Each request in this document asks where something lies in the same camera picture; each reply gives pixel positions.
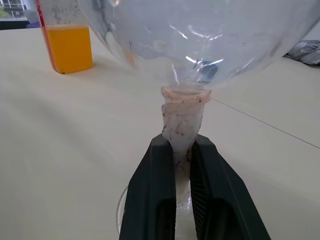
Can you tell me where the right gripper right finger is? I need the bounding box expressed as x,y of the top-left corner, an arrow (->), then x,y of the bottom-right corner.
189,135 -> 272,240

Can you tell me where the bottle with orange liquid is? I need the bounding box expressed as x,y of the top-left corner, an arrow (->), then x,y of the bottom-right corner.
34,0 -> 94,75

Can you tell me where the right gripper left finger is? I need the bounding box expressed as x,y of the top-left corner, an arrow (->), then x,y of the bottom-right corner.
119,135 -> 177,240

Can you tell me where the folded silver purple umbrella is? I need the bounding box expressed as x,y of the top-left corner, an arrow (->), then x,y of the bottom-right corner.
283,39 -> 320,67

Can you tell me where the clear plastic wine glass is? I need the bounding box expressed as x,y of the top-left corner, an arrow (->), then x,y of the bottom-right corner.
76,0 -> 320,237

